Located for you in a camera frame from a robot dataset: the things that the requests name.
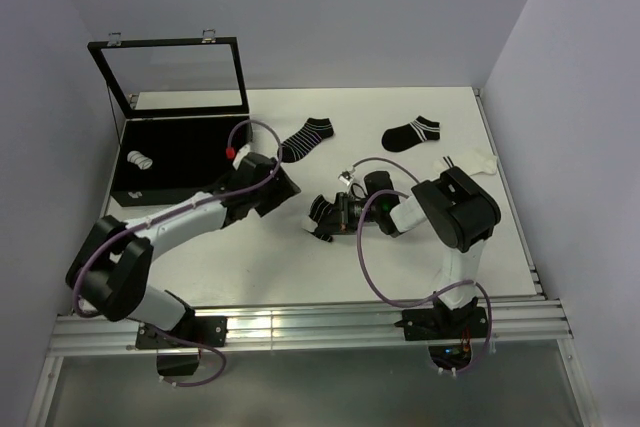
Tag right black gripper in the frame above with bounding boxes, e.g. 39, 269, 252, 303
317, 192, 381, 235

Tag black sock with purple stripes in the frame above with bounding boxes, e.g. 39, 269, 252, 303
282, 118, 334, 163

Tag aluminium front frame rail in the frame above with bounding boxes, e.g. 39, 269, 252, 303
26, 296, 597, 426

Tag black white-striped sock white toe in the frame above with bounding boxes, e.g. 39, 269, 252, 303
301, 195, 337, 243

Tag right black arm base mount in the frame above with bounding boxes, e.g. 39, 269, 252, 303
394, 303, 493, 376

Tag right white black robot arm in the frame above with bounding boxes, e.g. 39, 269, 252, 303
315, 166, 501, 337

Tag black glass-panel case lid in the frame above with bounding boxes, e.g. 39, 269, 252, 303
87, 29, 249, 120

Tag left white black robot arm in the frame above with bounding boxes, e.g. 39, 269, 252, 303
65, 153, 300, 346

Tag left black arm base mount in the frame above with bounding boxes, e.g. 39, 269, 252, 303
135, 315, 228, 388

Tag black display case base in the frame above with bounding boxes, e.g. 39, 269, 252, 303
110, 115, 252, 207

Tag white sock black thin stripes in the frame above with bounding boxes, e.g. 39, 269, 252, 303
126, 150, 153, 171

